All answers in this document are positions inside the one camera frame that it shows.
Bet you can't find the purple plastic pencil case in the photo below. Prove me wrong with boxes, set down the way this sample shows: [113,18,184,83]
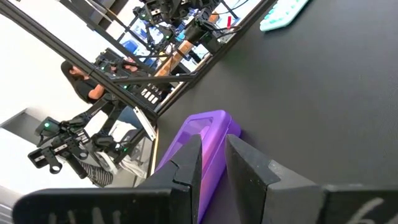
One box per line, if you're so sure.
[154,109,242,224]

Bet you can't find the black teleoperation handle device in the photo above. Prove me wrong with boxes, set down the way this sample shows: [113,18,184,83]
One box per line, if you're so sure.
[27,115,95,181]

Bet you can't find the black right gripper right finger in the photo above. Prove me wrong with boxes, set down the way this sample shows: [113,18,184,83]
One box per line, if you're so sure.
[224,133,398,224]

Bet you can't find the person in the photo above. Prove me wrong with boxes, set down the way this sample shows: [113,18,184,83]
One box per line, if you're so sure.
[60,58,150,130]
[74,159,116,189]

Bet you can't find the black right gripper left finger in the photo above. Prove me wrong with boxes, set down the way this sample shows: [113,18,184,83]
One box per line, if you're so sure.
[12,133,203,224]

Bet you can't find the teal calculator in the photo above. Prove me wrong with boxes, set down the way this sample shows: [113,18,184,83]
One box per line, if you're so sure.
[259,0,311,32]

